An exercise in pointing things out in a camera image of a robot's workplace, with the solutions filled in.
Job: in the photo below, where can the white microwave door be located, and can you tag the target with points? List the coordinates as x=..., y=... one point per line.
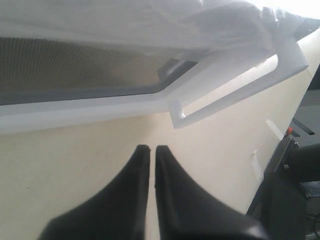
x=70, y=62

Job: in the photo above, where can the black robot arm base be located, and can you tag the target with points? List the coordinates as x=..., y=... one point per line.
x=290, y=180

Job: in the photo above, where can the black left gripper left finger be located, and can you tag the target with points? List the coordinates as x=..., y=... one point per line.
x=117, y=212

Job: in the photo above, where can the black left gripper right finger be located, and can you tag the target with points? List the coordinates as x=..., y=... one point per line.
x=187, y=212

